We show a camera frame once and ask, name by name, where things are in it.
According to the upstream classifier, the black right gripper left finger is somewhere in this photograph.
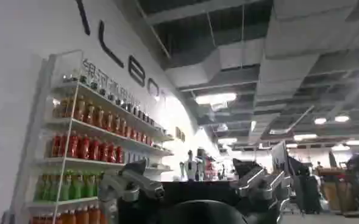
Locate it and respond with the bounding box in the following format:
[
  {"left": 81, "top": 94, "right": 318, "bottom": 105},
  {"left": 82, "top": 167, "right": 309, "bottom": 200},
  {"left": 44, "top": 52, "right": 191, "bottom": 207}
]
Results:
[{"left": 98, "top": 159, "right": 165, "bottom": 224}]

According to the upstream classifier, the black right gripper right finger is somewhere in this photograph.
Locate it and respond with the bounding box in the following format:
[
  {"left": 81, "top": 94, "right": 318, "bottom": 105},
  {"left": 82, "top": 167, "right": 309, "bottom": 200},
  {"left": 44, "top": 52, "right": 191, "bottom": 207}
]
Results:
[{"left": 232, "top": 158, "right": 293, "bottom": 224}]

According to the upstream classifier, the white standing board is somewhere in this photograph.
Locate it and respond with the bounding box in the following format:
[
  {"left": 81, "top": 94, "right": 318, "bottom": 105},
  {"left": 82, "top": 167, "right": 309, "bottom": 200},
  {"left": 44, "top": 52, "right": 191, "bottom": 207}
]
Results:
[{"left": 271, "top": 141, "right": 290, "bottom": 175}]

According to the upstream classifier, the black office chair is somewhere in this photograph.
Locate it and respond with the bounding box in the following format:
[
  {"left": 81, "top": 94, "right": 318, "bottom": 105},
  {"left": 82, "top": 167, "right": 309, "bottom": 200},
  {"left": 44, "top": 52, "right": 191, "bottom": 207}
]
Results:
[{"left": 288, "top": 156, "right": 322, "bottom": 214}]

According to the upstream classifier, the white shelf with drink bottles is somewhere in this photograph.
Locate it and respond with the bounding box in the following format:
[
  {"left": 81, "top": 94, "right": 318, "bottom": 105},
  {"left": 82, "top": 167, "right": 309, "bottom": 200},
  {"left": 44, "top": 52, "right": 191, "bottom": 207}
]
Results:
[{"left": 11, "top": 50, "right": 176, "bottom": 224}]

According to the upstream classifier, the shelf with red goods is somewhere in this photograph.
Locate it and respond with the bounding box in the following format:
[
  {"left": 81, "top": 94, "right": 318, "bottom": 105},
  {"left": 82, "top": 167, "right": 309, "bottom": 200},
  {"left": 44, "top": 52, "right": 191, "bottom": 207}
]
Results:
[{"left": 203, "top": 155, "right": 220, "bottom": 181}]

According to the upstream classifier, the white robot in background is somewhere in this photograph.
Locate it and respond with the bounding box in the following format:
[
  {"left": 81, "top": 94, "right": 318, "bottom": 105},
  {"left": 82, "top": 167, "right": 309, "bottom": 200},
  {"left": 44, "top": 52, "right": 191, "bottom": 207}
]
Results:
[{"left": 179, "top": 149, "right": 205, "bottom": 182}]

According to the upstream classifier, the brown wooden desk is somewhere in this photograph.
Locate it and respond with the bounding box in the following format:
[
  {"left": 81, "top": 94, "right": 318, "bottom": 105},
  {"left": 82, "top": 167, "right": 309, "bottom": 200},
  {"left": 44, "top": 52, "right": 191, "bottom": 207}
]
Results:
[{"left": 316, "top": 166, "right": 359, "bottom": 212}]

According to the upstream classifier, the black counter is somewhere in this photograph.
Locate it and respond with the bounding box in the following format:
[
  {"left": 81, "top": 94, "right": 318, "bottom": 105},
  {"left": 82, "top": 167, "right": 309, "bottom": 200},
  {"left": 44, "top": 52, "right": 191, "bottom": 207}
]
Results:
[{"left": 162, "top": 179, "right": 240, "bottom": 208}]

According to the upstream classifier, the rectangular ceiling lamp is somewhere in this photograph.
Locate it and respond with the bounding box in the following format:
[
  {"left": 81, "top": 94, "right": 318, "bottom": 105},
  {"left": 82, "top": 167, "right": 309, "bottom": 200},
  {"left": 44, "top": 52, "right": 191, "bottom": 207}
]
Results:
[{"left": 195, "top": 92, "right": 238, "bottom": 106}]

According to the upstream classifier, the white ventilation duct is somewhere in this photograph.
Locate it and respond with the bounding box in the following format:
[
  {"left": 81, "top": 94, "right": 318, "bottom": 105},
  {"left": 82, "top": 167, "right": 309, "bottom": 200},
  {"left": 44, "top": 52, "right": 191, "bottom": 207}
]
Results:
[{"left": 163, "top": 38, "right": 267, "bottom": 89}]

